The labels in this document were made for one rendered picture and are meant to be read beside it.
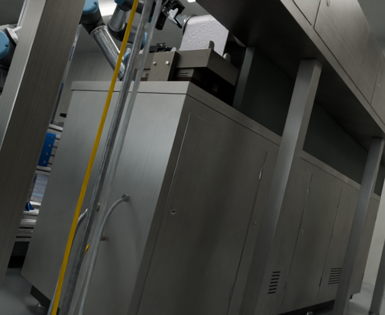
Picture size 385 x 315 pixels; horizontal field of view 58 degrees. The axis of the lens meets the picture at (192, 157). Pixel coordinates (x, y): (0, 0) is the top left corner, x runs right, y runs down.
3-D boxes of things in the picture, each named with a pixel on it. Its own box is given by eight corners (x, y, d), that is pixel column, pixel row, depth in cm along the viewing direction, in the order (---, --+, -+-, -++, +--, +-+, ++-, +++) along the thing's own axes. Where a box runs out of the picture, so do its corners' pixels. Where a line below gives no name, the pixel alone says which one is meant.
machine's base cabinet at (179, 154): (285, 275, 326) (306, 186, 332) (358, 305, 284) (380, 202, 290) (12, 299, 137) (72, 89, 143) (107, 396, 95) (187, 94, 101)
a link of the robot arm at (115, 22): (105, 19, 218) (120, -20, 172) (123, 26, 222) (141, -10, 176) (100, 37, 216) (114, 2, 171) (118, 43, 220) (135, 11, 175)
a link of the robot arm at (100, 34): (75, 17, 179) (125, 100, 181) (71, 8, 168) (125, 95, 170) (95, 7, 181) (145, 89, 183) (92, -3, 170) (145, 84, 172)
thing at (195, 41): (172, 77, 146) (184, 35, 147) (217, 77, 130) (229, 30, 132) (172, 77, 146) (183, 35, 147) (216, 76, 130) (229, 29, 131)
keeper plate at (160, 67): (150, 84, 122) (159, 54, 123) (170, 84, 115) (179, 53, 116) (145, 82, 120) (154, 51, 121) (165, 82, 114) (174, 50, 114)
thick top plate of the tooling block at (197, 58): (155, 85, 145) (159, 70, 146) (234, 85, 119) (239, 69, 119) (125, 69, 133) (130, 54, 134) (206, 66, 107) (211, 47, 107)
